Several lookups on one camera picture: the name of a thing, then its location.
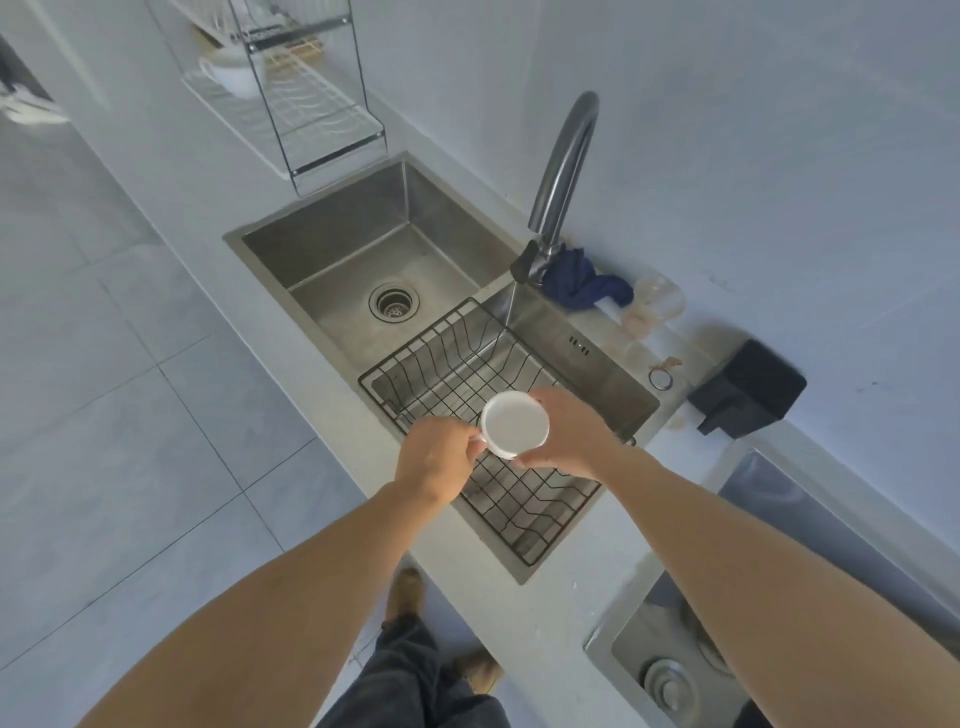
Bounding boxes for round metal sink drain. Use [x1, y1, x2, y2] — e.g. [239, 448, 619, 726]
[367, 280, 422, 324]

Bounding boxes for person's left forearm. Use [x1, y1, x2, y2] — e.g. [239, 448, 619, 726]
[75, 480, 440, 728]

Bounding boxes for person's left hand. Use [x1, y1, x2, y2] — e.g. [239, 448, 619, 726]
[392, 414, 489, 512]

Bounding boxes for blue cloth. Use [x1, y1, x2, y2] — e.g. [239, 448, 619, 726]
[541, 245, 636, 313]

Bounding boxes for clear plastic cup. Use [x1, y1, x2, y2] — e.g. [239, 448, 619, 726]
[628, 270, 688, 325]

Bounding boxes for dark grey trousers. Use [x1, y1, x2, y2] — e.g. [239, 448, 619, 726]
[315, 613, 513, 728]

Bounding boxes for grey curved faucet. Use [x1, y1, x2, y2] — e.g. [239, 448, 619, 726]
[510, 90, 601, 291]

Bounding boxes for white shoe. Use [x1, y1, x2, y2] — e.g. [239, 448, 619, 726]
[0, 81, 70, 126]

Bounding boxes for white mug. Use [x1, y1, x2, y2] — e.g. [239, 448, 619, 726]
[196, 48, 261, 101]

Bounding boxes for white cup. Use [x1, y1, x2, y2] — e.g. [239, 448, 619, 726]
[474, 390, 552, 462]

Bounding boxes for metal wire dish rack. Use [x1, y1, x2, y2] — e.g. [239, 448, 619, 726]
[145, 0, 390, 198]

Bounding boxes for small stainless steel sink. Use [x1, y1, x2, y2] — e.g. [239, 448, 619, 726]
[584, 441, 960, 728]

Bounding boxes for black wire sink basket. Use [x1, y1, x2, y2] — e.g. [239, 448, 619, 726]
[357, 297, 638, 570]

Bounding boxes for brown shoe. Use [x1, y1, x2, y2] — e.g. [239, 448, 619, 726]
[448, 648, 506, 696]
[381, 567, 426, 633]

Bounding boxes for round chrome sink plug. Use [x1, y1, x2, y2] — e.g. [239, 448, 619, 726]
[642, 657, 700, 715]

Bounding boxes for person's right hand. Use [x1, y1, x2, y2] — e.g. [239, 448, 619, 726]
[514, 386, 639, 485]

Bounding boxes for black plastic box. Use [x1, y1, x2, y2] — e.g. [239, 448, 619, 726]
[687, 338, 809, 441]

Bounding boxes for person's right forearm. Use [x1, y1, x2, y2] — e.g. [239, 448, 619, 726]
[609, 448, 960, 728]

